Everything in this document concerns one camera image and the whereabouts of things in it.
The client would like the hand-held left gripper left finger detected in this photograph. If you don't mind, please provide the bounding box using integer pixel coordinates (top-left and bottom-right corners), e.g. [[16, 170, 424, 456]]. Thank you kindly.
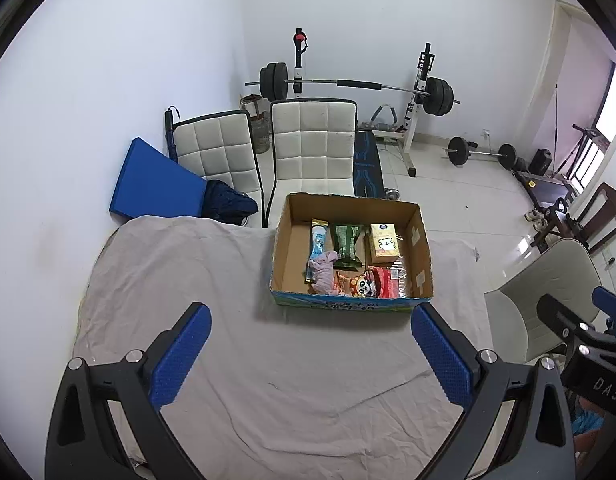
[[45, 302, 212, 480]]

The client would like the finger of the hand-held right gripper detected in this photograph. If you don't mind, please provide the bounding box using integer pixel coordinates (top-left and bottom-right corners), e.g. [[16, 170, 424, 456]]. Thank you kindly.
[[536, 293, 596, 343], [591, 286, 616, 317]]

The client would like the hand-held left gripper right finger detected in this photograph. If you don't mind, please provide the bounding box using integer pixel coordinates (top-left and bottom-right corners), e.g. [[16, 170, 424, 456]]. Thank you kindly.
[[411, 303, 576, 480]]

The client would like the red snack packet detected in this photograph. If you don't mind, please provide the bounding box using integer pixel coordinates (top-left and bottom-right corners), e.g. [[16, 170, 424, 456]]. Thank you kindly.
[[368, 266, 411, 299]]

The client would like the orange panda snack packet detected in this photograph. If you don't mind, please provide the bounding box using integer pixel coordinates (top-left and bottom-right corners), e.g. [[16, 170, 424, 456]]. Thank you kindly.
[[336, 270, 378, 300]]

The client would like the yellow tissue pack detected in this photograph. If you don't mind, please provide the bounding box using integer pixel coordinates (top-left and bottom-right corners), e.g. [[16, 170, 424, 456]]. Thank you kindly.
[[369, 223, 401, 265]]

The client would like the grey sock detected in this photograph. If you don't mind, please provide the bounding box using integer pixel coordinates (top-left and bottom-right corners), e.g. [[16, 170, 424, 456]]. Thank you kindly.
[[308, 251, 339, 296]]

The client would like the green snack packet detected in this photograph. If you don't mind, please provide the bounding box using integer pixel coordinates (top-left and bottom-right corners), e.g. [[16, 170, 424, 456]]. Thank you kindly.
[[333, 222, 364, 268]]

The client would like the cardboard box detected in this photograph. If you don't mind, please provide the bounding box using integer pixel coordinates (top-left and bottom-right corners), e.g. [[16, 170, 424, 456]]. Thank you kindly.
[[269, 191, 435, 313]]

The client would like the long blue white packet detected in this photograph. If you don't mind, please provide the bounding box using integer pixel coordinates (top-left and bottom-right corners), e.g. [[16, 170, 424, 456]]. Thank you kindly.
[[304, 218, 330, 281]]

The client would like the grey shell chair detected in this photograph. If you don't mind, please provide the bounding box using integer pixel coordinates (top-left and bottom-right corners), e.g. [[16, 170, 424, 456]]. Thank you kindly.
[[484, 237, 604, 363]]

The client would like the grey table cloth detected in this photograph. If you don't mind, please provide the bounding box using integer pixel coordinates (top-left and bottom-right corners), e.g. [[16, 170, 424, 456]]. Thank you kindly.
[[73, 215, 494, 480]]

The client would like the brown wooden chair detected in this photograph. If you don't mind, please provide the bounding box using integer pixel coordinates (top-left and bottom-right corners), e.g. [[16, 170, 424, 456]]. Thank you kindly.
[[568, 182, 616, 253]]

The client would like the black speaker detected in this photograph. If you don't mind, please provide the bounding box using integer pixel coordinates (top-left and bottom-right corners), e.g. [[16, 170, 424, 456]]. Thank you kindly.
[[530, 148, 554, 176]]

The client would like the black tripod stand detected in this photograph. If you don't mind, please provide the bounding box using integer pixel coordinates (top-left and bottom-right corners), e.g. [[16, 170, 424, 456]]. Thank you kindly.
[[553, 85, 609, 181]]

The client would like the dark blue bag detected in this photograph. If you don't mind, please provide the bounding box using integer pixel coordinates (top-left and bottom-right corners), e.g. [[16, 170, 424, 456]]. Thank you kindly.
[[203, 179, 260, 227]]

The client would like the blue foam mat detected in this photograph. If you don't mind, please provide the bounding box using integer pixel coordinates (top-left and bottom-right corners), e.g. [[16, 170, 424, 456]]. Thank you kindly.
[[109, 137, 209, 223]]

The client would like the window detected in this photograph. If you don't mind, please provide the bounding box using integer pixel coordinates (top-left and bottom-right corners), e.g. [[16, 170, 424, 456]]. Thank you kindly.
[[593, 62, 616, 146]]

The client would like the short barbell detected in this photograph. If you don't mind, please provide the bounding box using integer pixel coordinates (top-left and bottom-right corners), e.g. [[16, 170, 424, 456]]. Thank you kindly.
[[445, 136, 519, 168]]

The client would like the black blue bench pad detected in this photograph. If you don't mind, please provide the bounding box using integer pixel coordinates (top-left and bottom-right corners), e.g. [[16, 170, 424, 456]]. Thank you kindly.
[[353, 130, 385, 198]]

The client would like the white padded chair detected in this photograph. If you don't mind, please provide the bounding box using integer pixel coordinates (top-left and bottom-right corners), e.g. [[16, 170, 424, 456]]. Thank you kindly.
[[264, 98, 359, 228], [170, 110, 264, 228]]

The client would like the glass jar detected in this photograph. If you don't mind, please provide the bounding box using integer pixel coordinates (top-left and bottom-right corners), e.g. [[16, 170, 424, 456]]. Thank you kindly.
[[251, 112, 274, 154]]

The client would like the white bench press rack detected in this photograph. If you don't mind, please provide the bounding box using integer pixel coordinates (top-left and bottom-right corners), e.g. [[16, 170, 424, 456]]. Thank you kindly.
[[290, 27, 436, 178]]

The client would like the long barbell with black plates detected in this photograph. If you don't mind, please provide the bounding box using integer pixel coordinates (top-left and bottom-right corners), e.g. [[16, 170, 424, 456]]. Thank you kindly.
[[244, 62, 461, 118]]

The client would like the black strapped bag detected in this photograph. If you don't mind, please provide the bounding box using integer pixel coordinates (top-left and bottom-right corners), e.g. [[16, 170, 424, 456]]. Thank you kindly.
[[163, 106, 182, 162]]

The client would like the grey exercise handle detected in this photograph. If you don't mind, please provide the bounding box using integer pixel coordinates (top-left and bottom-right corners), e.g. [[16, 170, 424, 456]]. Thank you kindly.
[[372, 104, 405, 132]]

